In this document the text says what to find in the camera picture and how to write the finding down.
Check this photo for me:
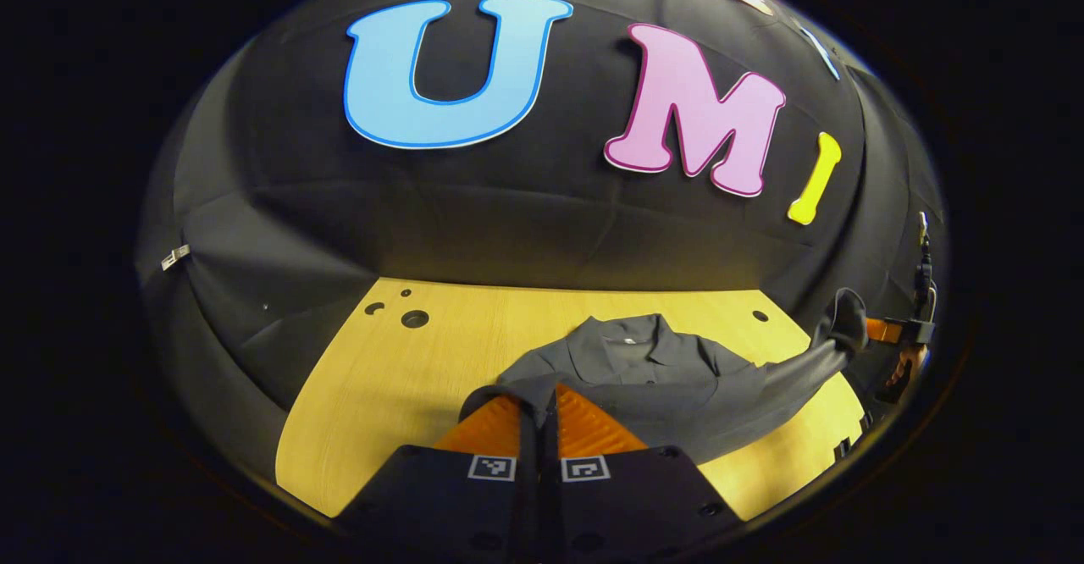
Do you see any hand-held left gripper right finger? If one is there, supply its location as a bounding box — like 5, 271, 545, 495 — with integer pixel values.
541, 383, 748, 564

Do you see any grey button shirt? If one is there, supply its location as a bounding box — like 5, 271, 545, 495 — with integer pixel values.
460, 287, 870, 465

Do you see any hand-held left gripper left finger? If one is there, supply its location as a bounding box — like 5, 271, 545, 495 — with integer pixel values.
336, 393, 540, 564

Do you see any black backdrop cloth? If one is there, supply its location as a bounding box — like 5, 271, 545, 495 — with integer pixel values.
135, 0, 948, 480

